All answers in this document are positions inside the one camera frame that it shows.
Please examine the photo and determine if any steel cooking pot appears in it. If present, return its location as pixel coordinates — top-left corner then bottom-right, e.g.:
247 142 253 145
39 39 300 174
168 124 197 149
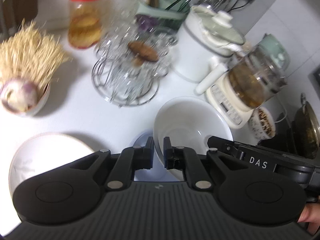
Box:
293 93 319 159

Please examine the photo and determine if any metal wire glass rack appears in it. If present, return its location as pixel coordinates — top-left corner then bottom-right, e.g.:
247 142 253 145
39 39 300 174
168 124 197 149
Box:
92 24 178 107

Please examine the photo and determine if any mint green electric kettle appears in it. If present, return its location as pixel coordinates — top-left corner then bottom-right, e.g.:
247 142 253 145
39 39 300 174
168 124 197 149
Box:
258 34 290 70

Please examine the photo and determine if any small bowl with garlic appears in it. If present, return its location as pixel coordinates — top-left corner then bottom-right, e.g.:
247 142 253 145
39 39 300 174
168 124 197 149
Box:
1 77 50 116

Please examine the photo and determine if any plain white bowl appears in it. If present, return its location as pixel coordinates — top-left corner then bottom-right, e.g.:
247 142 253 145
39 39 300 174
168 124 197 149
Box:
152 95 235 183

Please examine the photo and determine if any black induction cooktop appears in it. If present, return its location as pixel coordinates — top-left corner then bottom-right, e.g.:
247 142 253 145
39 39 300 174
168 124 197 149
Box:
258 122 303 157

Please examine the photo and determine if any glass health kettle with base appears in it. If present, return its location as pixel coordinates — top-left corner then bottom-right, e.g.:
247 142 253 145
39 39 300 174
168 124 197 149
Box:
205 45 287 129

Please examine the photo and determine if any person's right hand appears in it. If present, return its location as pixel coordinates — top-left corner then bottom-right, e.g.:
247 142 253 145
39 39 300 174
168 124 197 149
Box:
298 203 320 235

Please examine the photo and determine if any red lid glass jar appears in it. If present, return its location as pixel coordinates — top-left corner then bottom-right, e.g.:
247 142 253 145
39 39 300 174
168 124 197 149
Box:
68 0 104 49

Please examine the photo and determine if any green chopstick holder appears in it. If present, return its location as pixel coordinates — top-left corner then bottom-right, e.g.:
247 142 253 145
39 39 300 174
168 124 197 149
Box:
135 0 190 31

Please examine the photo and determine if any white plate with green pattern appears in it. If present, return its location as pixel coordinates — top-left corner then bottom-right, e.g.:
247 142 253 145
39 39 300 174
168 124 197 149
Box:
9 133 93 195

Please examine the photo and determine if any white electric cooking pot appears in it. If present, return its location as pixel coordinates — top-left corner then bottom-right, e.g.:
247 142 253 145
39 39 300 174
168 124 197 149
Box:
173 5 245 83

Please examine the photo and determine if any bowl of chili flakes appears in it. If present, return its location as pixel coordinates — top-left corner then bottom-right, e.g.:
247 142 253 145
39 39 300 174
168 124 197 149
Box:
248 106 276 140

